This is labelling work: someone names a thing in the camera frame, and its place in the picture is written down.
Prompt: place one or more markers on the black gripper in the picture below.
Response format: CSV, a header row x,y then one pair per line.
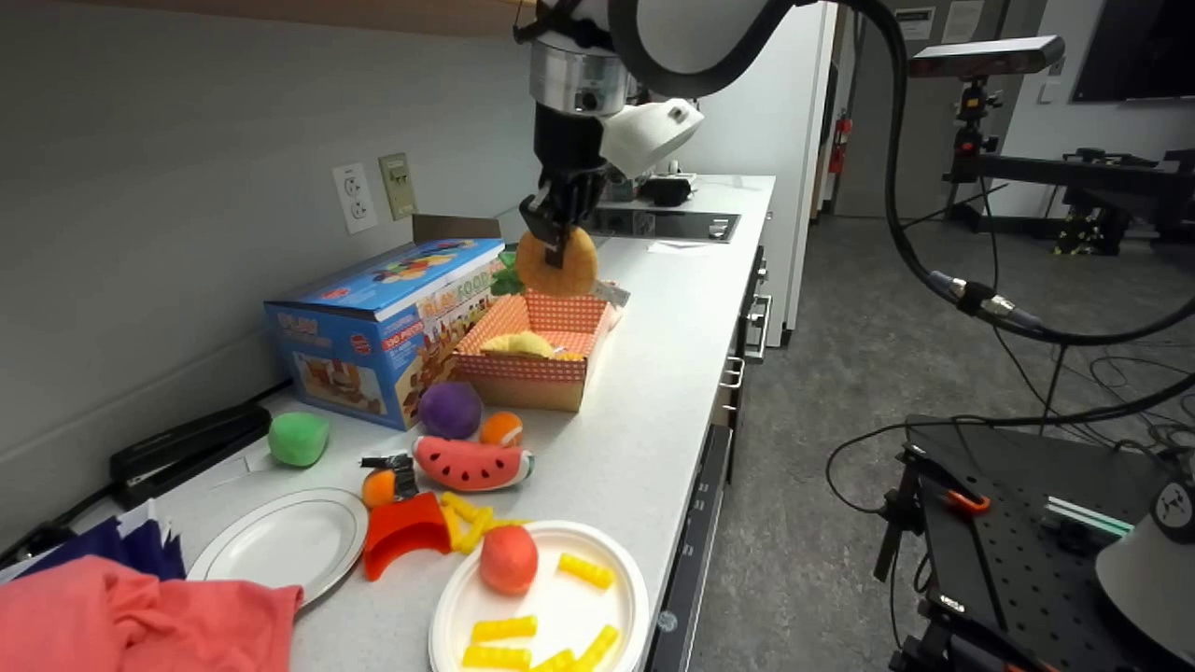
x,y
569,184

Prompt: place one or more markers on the orange pineapple plush toy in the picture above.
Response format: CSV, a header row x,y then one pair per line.
x,y
572,273

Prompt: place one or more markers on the yellow-green corn plush toy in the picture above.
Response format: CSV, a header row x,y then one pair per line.
x,y
528,343

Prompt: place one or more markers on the red plush ball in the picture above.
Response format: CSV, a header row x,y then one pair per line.
x,y
508,562

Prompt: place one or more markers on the small orange plush ball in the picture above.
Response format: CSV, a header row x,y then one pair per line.
x,y
501,425

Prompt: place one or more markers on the watermelon slice plush toy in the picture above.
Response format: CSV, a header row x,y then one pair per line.
x,y
473,467

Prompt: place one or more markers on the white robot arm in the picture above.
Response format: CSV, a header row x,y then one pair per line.
x,y
616,92

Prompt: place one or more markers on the checkered orange basket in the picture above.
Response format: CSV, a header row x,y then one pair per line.
x,y
575,322

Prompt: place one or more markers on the purple plush ball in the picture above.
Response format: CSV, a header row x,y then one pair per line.
x,y
448,409

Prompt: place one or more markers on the green plush ball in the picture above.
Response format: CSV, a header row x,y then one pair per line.
x,y
295,438

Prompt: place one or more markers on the blue toy food box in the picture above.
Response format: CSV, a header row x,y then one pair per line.
x,y
380,334

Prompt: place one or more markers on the orange toy with black clip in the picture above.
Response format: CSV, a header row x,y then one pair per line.
x,y
390,479

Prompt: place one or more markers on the red fries holder toy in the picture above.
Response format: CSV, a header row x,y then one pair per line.
x,y
403,527

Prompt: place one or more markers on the white plate with yellow blocks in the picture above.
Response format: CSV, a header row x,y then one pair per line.
x,y
588,606

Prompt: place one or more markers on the empty white plate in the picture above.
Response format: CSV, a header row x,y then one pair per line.
x,y
305,537

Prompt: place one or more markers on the black stapler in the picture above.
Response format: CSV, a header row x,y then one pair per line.
x,y
181,454

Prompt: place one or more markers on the blue purple cloth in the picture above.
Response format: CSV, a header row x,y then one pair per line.
x,y
142,545

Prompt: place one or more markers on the black perforated cart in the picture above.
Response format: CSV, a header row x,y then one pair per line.
x,y
1013,588

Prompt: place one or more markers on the pink red cloth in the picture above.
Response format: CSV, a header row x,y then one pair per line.
x,y
105,617

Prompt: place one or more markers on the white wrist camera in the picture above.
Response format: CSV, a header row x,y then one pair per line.
x,y
645,136

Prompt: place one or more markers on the beige wall switch plate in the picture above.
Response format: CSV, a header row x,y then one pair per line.
x,y
397,184

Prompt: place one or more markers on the white wall outlet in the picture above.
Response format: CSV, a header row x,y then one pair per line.
x,y
357,199

